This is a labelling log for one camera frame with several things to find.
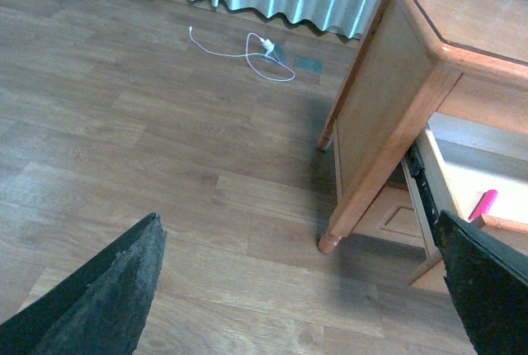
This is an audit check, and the white charger plug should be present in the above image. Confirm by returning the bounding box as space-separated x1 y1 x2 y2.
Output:
260 38 275 54

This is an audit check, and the wooden drawer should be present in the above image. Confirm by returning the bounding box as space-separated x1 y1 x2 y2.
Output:
402 113 527 293
352 182 425 249

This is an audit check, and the closed floor socket plate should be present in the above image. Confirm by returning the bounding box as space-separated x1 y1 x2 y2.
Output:
295 55 323 75

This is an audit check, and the white charging cable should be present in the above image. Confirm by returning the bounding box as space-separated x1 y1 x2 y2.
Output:
188 26 296 83

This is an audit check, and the open floor socket box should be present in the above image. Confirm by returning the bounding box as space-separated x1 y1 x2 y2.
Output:
262 42 287 64

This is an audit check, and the pink marker with clear cap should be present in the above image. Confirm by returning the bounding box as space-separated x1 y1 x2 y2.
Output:
469 189 498 221

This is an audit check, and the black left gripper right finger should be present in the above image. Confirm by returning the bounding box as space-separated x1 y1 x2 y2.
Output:
433 210 527 354

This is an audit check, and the wooden dresser cabinet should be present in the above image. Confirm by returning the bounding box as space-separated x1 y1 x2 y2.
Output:
316 0 528 255

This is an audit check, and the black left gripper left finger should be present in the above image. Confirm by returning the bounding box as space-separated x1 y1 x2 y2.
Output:
1 213 167 354

